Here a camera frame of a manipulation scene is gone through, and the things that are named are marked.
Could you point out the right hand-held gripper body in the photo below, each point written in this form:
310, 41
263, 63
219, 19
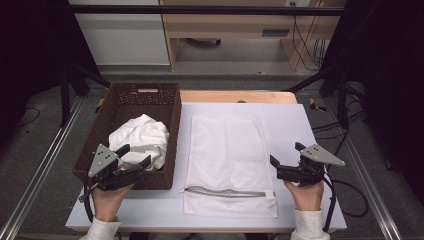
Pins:
300, 173

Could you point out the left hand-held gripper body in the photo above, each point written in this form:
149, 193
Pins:
110, 178

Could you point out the white garment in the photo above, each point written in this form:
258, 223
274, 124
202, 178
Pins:
143, 136

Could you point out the white mesh laundry bag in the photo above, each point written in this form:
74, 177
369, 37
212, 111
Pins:
230, 150

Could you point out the brown woven basket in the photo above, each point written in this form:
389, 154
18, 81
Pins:
133, 100

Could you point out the person's right hand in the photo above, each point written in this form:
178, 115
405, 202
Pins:
306, 196

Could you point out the person's left hand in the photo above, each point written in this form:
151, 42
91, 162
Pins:
108, 203

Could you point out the white table board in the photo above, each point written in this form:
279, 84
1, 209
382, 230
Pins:
293, 130

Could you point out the yellow and black clamp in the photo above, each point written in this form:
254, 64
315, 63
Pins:
315, 106
100, 103

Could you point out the black metal stand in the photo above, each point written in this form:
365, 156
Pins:
342, 100
65, 100

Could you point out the wooden table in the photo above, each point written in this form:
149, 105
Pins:
233, 96

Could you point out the black curtain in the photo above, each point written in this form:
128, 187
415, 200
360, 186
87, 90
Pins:
30, 50
390, 83

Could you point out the white cabinet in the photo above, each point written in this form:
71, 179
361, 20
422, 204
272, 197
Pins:
123, 40

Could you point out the light wooden desk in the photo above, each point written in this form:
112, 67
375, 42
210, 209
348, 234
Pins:
233, 25

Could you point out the black horizontal bar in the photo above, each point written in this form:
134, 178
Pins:
200, 10

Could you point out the aluminium floor rail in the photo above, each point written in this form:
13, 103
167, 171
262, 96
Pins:
366, 176
43, 160

